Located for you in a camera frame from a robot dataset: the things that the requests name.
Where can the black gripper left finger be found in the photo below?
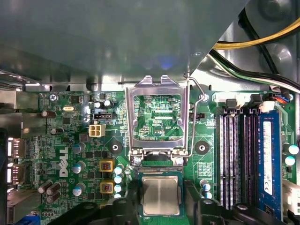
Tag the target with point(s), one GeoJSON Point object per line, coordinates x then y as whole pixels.
{"type": "Point", "coordinates": [124, 211]}

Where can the silver square CPU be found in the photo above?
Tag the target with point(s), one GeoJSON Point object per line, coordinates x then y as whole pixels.
{"type": "Point", "coordinates": [161, 195]}

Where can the black open PC case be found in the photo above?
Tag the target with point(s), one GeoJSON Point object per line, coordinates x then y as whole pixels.
{"type": "Point", "coordinates": [276, 56]}

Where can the blue RAM stick white label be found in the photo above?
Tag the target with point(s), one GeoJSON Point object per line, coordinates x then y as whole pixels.
{"type": "Point", "coordinates": [269, 152]}

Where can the grey power supply unit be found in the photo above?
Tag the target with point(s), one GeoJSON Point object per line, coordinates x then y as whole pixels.
{"type": "Point", "coordinates": [105, 35]}

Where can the metal socket cover frame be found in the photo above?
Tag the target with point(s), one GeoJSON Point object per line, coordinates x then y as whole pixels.
{"type": "Point", "coordinates": [140, 90]}

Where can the CPU socket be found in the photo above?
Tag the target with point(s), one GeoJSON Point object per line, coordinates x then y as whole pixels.
{"type": "Point", "coordinates": [159, 170]}

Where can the green motherboard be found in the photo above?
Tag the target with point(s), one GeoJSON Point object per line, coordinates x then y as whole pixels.
{"type": "Point", "coordinates": [70, 140]}

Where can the black RAM slot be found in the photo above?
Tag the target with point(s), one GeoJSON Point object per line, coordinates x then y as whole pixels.
{"type": "Point", "coordinates": [247, 152]}
{"type": "Point", "coordinates": [235, 152]}
{"type": "Point", "coordinates": [223, 152]}

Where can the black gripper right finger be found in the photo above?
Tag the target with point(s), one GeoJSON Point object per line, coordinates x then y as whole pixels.
{"type": "Point", "coordinates": [199, 213]}

